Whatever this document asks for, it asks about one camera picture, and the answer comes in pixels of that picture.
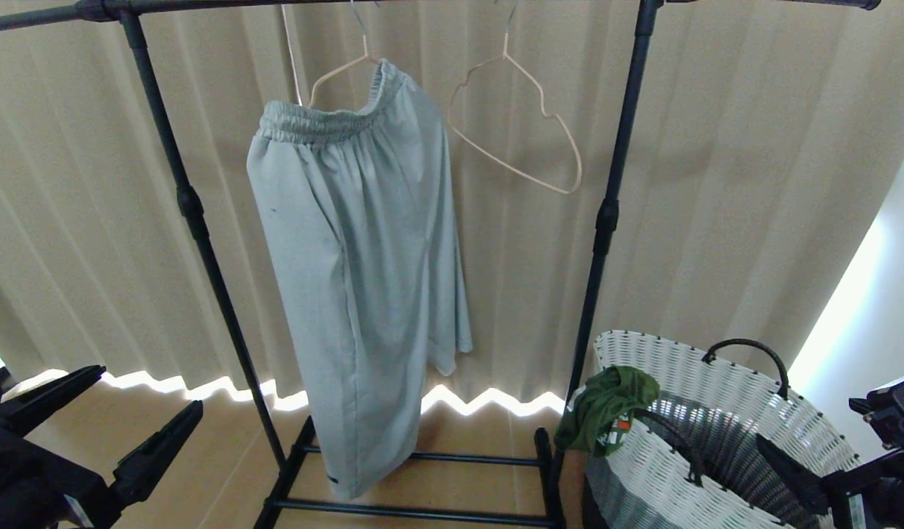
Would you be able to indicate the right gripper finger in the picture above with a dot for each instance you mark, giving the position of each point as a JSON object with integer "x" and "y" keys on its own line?
{"x": 801, "y": 477}

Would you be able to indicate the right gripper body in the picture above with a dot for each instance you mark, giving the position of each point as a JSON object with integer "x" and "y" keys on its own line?
{"x": 882, "y": 496}

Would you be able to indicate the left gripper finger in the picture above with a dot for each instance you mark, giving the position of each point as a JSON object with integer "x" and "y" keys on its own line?
{"x": 48, "y": 404}
{"x": 151, "y": 455}

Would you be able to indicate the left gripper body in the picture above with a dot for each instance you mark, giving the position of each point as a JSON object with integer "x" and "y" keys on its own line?
{"x": 33, "y": 492}

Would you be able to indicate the green garment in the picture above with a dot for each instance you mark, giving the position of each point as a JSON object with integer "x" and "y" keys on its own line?
{"x": 606, "y": 404}

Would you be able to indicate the pale grey shorts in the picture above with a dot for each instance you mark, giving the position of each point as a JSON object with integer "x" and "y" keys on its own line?
{"x": 364, "y": 294}

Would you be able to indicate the pink clothes hanger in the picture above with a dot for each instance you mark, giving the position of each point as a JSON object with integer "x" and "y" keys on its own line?
{"x": 342, "y": 71}
{"x": 562, "y": 128}

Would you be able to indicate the white laundry basket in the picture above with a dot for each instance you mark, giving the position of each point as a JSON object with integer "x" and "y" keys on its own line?
{"x": 643, "y": 485}

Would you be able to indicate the black clothes rack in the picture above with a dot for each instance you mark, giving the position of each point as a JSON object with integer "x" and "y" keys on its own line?
{"x": 191, "y": 209}

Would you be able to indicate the beige curtain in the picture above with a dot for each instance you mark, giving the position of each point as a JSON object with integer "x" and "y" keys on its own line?
{"x": 716, "y": 184}

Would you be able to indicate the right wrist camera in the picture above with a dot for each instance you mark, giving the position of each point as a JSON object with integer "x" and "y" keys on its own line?
{"x": 897, "y": 411}

